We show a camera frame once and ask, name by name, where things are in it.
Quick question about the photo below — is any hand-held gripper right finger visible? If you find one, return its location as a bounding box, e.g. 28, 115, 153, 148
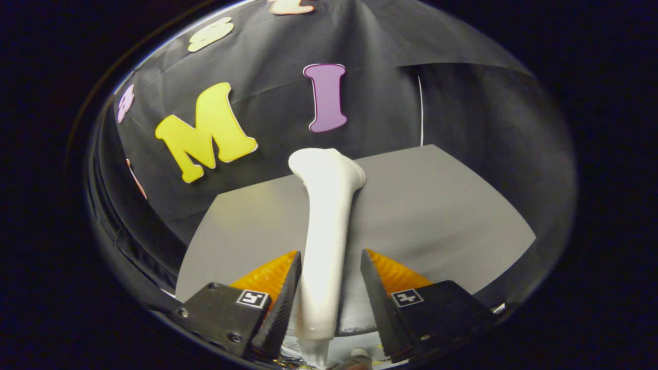
360, 249, 497, 363

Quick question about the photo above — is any thin white cable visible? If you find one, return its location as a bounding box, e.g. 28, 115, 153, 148
417, 75, 425, 147

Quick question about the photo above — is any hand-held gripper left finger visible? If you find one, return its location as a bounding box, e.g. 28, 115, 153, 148
175, 250, 303, 360

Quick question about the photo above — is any black backdrop cloth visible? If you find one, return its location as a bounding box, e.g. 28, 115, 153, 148
87, 0, 576, 309

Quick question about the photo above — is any white garment steamer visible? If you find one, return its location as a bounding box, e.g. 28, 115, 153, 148
288, 148, 367, 368

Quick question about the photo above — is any grey cabinet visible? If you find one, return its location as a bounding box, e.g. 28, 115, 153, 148
175, 144, 537, 335

